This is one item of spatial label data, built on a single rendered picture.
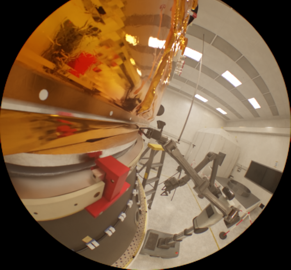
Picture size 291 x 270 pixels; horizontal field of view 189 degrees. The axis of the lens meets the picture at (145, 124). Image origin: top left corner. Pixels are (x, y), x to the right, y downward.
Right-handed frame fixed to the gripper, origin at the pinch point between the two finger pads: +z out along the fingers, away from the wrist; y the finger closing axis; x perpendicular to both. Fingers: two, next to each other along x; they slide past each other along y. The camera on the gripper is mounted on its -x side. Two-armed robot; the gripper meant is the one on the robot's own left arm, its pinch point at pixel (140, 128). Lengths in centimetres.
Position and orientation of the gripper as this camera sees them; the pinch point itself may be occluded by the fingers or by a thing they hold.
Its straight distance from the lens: 61.0
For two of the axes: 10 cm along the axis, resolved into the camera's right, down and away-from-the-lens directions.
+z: -9.1, -3.9, 1.3
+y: -1.3, -0.2, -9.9
